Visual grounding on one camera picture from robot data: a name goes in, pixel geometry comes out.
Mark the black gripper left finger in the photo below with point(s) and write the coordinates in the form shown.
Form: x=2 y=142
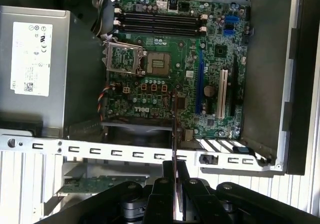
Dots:
x=162 y=204

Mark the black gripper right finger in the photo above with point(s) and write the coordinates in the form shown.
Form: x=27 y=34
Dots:
x=200 y=209

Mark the RAM stick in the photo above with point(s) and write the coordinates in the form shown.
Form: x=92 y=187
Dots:
x=176 y=124

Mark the black RAM slot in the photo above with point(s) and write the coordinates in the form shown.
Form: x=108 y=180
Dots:
x=160 y=26
x=160 y=14
x=160 y=19
x=160 y=32

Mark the green graphics card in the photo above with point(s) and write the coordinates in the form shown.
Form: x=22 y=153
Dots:
x=100 y=184

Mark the black case fan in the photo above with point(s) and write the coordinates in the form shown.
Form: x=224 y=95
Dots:
x=140 y=134

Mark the white expansion slot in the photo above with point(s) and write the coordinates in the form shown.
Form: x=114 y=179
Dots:
x=222 y=96

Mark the round coin battery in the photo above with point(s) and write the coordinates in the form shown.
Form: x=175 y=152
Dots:
x=210 y=91

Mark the blue expansion slot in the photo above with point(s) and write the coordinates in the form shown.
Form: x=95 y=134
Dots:
x=199 y=84

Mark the black expansion slot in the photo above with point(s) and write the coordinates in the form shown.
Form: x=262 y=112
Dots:
x=233 y=84

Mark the CPU socket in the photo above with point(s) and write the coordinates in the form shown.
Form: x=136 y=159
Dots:
x=158 y=64

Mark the green Dell motherboard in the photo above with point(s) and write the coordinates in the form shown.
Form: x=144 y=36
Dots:
x=180 y=59

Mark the black open PC case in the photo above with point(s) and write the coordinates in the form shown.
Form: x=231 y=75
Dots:
x=267 y=71

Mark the metal socket cover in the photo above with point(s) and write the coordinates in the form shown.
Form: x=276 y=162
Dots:
x=109 y=59

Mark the grey power supply unit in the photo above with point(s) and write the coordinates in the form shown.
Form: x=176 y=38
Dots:
x=75 y=71

